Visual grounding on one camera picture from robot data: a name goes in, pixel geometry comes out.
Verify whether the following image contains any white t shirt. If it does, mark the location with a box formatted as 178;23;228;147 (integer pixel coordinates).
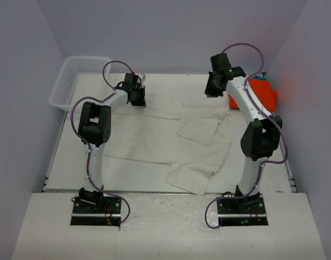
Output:
104;101;232;194

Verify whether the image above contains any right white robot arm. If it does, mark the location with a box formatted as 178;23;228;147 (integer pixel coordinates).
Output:
205;53;282;213

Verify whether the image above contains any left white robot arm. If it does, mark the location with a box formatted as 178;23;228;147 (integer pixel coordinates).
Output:
77;72;146;213

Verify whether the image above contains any folded blue t shirt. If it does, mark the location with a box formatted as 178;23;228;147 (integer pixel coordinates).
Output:
251;75;267;81

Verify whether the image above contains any folded orange t shirt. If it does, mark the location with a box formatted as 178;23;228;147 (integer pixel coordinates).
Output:
229;77;278;112

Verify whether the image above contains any white plastic basket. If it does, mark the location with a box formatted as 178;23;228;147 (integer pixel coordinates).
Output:
49;56;112;112

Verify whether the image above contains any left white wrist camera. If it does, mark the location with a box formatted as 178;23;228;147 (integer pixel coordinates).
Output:
137;74;146;85

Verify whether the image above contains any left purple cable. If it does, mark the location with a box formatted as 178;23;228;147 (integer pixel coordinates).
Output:
69;60;136;225

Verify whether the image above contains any purple cable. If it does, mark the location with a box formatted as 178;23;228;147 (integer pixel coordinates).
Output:
204;43;288;230
69;60;136;225

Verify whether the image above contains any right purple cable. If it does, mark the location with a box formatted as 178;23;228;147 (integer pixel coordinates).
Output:
204;43;288;230

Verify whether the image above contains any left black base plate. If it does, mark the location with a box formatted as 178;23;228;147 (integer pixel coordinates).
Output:
70;197;121;227

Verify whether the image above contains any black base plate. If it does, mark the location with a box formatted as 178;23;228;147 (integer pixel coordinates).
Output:
70;197;121;227
217;196;269;227

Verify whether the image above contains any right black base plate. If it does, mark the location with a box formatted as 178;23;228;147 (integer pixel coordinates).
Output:
217;196;269;227

